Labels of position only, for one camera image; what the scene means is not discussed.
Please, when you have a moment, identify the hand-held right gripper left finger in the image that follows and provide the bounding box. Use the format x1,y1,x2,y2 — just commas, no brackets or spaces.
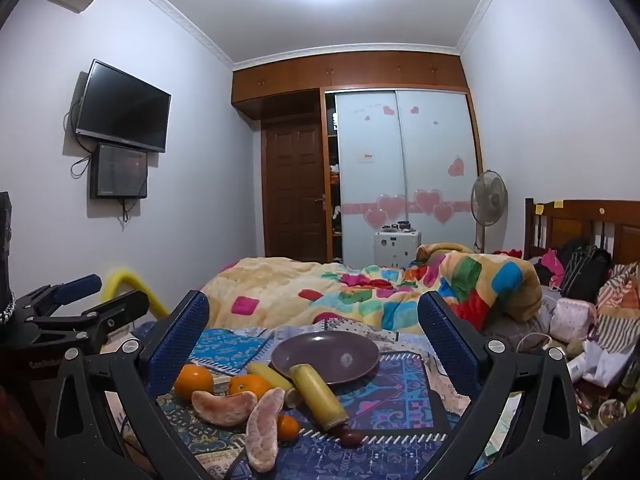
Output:
45,290,211,480

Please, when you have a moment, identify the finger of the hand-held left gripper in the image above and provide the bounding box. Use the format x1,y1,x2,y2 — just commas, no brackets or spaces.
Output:
30,290,151,347
15,273,103,320

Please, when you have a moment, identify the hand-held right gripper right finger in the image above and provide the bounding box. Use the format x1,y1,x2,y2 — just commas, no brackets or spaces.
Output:
417,290,585,480

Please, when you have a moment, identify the small banana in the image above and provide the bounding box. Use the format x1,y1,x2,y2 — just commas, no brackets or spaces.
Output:
247,362,304,409

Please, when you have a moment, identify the brown round plate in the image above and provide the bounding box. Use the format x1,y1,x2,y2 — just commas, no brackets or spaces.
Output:
271,331,380,387

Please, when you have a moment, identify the small orange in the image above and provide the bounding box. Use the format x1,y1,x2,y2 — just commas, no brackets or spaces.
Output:
277,414,300,443

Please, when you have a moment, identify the large banana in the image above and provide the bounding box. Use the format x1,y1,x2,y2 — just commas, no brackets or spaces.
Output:
291,364,349,432

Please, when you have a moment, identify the blue patterned cloth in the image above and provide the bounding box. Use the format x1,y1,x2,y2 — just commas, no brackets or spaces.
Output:
100,320,507,480

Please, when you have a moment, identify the peeled citrus segment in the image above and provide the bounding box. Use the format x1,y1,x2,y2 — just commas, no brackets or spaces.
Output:
245,387,286,473
191,390,259,428

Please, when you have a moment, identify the white box appliance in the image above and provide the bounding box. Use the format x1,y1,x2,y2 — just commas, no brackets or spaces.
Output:
374,229,422,267

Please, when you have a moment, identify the colourful patchwork blanket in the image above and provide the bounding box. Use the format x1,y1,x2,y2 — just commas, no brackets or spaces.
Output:
200,242,544,334

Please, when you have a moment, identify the pink garment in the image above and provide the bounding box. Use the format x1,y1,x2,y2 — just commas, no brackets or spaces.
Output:
532,249,566,289

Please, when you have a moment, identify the pink patterned pouch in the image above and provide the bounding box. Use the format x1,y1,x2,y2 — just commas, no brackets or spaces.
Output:
552,297,599,342

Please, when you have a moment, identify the standing fan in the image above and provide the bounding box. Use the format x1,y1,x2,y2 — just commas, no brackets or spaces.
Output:
470,170,509,254

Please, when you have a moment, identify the black backpack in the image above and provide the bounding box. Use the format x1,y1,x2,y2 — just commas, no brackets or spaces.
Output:
560,237,614,304

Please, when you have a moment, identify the white crumpled bag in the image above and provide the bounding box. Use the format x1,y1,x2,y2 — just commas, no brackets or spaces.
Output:
575,340,632,387

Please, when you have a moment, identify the wooden bed headboard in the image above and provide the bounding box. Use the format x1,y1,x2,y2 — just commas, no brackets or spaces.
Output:
524,197,640,267

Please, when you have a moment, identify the wooden wardrobe with frosted doors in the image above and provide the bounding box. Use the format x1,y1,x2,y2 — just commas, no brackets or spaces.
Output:
231,45,485,263

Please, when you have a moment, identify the striped cloth bag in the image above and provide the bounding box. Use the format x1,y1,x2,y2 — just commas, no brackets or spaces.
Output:
595,262,640,362

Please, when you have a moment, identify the brown wooden door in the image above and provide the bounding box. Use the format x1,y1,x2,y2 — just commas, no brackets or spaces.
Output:
261,120,329,264

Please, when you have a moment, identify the yellow chair frame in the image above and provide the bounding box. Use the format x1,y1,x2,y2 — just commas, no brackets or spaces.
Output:
102,269,171,321

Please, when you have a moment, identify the black cable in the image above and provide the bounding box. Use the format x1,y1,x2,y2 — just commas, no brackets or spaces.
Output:
63,85,92,179
119,197,139,231

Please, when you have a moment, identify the small black wall monitor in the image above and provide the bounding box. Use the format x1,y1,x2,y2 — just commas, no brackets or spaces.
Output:
89,142,149,200

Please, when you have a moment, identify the wall-mounted black television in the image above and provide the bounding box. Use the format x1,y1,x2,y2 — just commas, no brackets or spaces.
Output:
75,59,172,154

